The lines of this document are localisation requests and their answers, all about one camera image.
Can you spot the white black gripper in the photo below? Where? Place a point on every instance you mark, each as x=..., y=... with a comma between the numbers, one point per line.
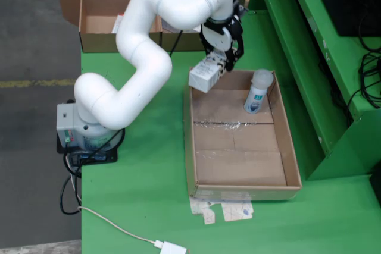
x=215, y=38

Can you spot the cow print hand cream box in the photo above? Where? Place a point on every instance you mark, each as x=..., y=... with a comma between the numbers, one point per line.
x=202, y=78

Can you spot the grey robot base box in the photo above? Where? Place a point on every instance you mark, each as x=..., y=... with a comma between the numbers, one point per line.
x=64, y=123

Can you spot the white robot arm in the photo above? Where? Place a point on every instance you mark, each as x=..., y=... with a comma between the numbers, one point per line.
x=143, y=57

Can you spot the small white red box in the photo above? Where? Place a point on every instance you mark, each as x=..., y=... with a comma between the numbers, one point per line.
x=117, y=25

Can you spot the two compartment cardboard box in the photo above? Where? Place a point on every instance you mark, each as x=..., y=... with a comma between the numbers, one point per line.
x=98, y=43

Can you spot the shallow cardboard tray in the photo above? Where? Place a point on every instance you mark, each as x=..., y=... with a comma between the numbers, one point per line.
x=208, y=176

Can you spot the white bottle translucent cap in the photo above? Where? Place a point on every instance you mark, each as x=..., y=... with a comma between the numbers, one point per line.
x=253, y=102

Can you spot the green metal shelf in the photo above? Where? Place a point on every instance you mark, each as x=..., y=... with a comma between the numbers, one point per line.
x=297, y=57

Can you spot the flattened white printed carton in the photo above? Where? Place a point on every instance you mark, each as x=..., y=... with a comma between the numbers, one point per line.
x=235, y=210

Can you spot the white adapter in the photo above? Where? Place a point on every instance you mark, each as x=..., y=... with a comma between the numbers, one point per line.
x=171, y=248

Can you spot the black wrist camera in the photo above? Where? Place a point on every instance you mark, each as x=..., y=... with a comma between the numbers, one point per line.
x=241, y=10

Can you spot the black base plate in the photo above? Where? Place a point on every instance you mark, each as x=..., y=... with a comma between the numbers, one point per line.
x=111, y=157

